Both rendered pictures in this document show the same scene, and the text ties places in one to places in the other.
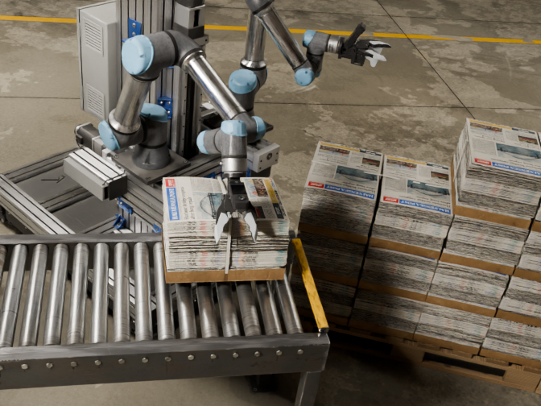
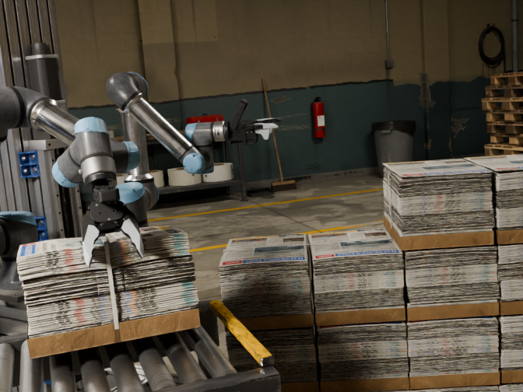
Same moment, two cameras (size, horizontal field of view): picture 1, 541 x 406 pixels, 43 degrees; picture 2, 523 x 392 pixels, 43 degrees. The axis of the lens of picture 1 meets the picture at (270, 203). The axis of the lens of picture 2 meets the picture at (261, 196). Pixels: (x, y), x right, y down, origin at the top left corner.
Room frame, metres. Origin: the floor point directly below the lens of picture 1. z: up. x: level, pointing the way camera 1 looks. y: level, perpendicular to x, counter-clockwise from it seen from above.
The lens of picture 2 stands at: (0.18, -0.15, 1.37)
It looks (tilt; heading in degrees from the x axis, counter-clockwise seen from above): 9 degrees down; 356
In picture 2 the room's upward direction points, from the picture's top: 4 degrees counter-clockwise
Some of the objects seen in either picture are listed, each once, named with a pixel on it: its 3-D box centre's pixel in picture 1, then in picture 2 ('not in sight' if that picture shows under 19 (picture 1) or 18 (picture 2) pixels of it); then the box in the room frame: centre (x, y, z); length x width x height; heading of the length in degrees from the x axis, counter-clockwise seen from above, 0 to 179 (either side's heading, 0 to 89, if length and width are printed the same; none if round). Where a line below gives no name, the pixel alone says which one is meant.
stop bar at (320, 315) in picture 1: (309, 281); (238, 328); (1.71, -0.16, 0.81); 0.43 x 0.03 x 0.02; 15
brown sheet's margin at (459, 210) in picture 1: (488, 190); (433, 228); (2.35, -0.85, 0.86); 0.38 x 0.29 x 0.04; 174
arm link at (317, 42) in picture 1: (316, 41); (201, 133); (2.76, -0.10, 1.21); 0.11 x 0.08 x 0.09; 78
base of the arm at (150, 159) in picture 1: (151, 148); (22, 267); (2.29, 0.49, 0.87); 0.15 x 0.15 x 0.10
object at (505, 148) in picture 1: (505, 147); (433, 167); (2.35, -0.86, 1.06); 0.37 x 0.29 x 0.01; 174
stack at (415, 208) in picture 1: (427, 267); (399, 354); (2.36, -0.72, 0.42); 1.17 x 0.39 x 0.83; 83
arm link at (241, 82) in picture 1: (242, 88); (130, 201); (2.69, 0.19, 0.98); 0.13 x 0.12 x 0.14; 168
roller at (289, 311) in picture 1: (282, 287); (205, 348); (1.70, -0.08, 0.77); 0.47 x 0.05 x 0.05; 15
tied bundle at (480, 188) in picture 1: (495, 171); (433, 202); (2.35, -0.86, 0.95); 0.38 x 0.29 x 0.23; 174
